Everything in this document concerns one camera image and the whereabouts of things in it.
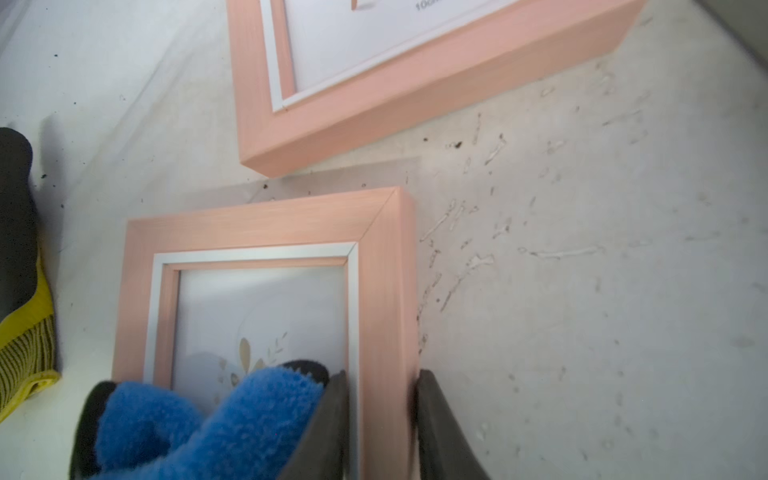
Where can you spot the black yellow work glove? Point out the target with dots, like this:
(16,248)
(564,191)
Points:
(28,335)

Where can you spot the pink picture frame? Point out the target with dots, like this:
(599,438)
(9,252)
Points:
(519,44)
(370,233)

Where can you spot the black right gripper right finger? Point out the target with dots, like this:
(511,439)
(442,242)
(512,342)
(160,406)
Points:
(444,452)

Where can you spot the green picture frame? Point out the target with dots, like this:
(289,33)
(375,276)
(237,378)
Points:
(745,21)

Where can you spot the blue microfibre cloth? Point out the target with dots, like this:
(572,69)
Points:
(130,430)

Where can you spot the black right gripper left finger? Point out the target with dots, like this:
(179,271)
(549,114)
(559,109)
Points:
(321,452)

